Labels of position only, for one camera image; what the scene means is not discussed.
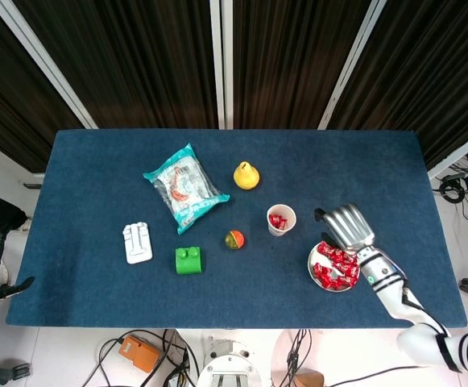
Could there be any yellow toy pear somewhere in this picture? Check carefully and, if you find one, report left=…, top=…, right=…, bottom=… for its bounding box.
left=233, top=160, right=261, bottom=191

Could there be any white plastic block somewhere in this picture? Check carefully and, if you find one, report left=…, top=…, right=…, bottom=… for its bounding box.
left=122, top=221, right=154, bottom=265

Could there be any black cable loop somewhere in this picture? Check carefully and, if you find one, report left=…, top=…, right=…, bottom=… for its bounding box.
left=82, top=337, right=122, bottom=387

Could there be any orange box device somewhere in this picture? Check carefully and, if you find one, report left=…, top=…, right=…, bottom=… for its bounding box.
left=118, top=334, right=161, bottom=374

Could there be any round metal plate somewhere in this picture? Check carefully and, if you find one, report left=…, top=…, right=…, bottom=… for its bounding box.
left=307, top=240, right=362, bottom=292

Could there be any green orange ball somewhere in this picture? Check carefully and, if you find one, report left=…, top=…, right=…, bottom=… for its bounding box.
left=224, top=229, right=246, bottom=251

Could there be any black coiled cable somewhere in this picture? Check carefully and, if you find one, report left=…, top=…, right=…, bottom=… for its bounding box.
left=438, top=176, right=466, bottom=202

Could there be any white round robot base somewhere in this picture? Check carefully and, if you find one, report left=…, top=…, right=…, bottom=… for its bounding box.
left=197, top=337, right=263, bottom=387

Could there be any brown wooden object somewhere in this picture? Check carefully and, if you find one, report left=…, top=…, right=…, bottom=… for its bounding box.
left=293, top=372, right=325, bottom=387

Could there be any blue velvet table cloth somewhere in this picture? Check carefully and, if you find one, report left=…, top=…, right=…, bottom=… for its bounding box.
left=6, top=128, right=468, bottom=330

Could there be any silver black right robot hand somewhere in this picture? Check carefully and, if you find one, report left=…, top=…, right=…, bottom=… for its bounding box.
left=314, top=202, right=376, bottom=257

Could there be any dark brown pleated curtain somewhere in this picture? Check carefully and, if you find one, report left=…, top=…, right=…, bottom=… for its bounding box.
left=14, top=0, right=218, bottom=130
left=0, top=0, right=85, bottom=174
left=232, top=0, right=374, bottom=130
left=329, top=0, right=468, bottom=171

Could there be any white frame rail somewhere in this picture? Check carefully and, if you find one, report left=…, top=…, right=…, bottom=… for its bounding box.
left=0, top=133, right=46, bottom=178
left=427, top=123, right=468, bottom=181

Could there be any black clamp tool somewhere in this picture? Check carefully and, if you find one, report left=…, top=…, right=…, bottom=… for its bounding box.
left=0, top=362, right=31, bottom=386

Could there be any white paper cup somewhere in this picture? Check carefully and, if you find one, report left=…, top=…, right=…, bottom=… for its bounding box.
left=266, top=204, right=297, bottom=238

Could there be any white frame post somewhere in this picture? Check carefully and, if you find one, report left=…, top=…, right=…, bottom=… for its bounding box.
left=0, top=0, right=99, bottom=130
left=317, top=0, right=388, bottom=131
left=209, top=0, right=226, bottom=130
left=222, top=0, right=234, bottom=130

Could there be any black cable bundle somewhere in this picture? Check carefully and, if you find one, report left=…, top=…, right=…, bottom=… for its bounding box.
left=288, top=329, right=312, bottom=387
left=160, top=329, right=197, bottom=387

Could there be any green building block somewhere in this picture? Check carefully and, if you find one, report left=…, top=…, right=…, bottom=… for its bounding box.
left=174, top=246, right=207, bottom=277

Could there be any teal clear snack bag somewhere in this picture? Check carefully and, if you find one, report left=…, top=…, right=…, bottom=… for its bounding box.
left=143, top=143, right=231, bottom=236

